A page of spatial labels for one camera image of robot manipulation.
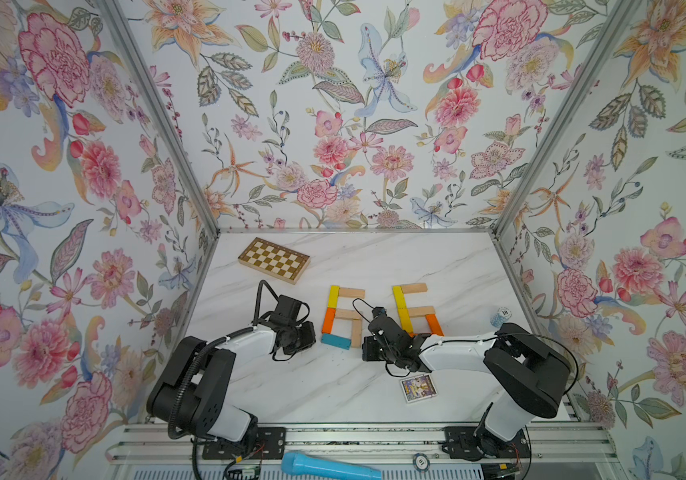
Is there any natural wood block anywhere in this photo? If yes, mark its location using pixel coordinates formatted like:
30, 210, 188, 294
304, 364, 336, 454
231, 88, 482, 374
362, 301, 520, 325
335, 309, 363, 320
400, 283, 428, 295
351, 320, 363, 349
338, 287, 366, 299
407, 306, 436, 317

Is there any teal block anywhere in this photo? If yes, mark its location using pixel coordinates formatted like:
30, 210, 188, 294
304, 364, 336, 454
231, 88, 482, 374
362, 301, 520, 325
321, 333, 352, 350

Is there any blue microphone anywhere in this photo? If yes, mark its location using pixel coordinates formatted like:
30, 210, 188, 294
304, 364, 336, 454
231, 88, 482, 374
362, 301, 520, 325
281, 452, 383, 480

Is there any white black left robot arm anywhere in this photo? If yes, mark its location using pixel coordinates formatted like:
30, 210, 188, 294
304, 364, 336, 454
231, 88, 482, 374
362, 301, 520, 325
146, 295, 316, 450

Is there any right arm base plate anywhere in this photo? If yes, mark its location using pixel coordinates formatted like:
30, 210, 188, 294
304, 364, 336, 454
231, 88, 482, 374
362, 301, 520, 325
441, 425, 531, 462

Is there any wooden folding chessboard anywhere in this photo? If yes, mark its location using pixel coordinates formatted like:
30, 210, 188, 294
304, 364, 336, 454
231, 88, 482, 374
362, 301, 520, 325
238, 238, 310, 285

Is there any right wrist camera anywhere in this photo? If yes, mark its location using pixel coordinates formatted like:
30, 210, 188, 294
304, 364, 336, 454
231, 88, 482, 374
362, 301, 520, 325
369, 306, 389, 330

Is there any black corrugated cable hose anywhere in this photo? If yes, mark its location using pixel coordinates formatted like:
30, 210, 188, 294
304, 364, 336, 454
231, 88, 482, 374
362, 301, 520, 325
165, 279, 281, 480

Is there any orange block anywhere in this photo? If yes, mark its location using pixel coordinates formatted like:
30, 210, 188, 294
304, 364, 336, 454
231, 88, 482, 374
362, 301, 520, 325
426, 314, 444, 336
322, 307, 336, 335

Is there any playing card box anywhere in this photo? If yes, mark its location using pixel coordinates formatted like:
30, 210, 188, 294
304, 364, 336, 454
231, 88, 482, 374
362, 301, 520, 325
400, 374, 437, 404

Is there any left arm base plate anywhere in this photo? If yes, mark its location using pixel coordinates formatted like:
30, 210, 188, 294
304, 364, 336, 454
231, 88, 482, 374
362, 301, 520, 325
201, 426, 287, 460

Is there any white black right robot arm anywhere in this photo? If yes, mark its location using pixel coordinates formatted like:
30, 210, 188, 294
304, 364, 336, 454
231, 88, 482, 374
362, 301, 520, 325
362, 307, 570, 451

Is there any yellow block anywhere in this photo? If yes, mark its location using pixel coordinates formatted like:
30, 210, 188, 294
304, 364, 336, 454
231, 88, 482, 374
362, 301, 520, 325
392, 286, 407, 310
327, 285, 340, 309
398, 308, 414, 335

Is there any aluminium front rail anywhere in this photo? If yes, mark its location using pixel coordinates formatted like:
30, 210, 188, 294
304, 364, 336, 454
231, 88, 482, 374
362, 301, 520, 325
107, 422, 617, 465

